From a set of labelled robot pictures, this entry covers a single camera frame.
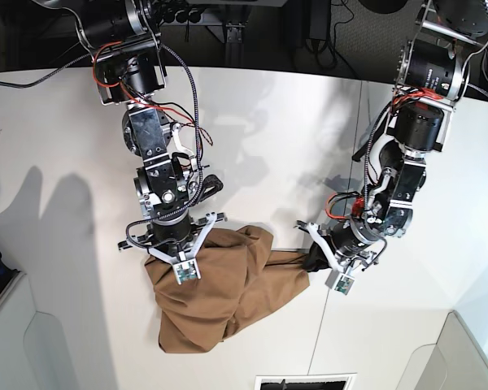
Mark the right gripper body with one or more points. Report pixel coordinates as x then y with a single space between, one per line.
169 237

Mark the right grey chair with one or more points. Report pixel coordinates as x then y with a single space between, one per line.
454 361

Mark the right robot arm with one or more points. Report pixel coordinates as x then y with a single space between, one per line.
123 39

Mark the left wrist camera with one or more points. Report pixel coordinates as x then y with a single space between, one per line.
338 279

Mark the black power adapter box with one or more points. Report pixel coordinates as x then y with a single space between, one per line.
318 19

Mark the brown t-shirt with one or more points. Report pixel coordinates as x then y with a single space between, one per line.
243 280

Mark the black power strip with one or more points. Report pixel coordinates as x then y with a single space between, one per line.
182 16

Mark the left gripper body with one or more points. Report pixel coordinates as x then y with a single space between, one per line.
352 241

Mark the left grey chair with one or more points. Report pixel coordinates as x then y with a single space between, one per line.
33 350

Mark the aluminium table frame post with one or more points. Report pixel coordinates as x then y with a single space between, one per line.
233 44

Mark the white framed floor vent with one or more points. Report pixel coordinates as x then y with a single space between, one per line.
305 382

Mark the grey chair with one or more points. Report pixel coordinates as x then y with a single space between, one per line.
454 361
33 350

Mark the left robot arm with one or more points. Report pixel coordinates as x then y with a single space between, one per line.
433 75

